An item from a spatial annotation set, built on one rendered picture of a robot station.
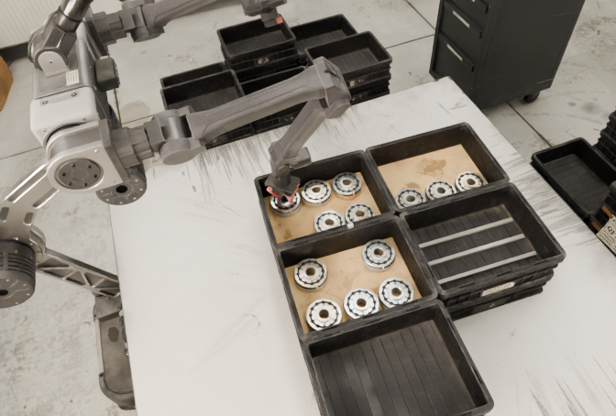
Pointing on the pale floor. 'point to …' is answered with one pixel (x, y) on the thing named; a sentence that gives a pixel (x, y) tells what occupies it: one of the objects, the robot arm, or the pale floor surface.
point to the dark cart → (507, 26)
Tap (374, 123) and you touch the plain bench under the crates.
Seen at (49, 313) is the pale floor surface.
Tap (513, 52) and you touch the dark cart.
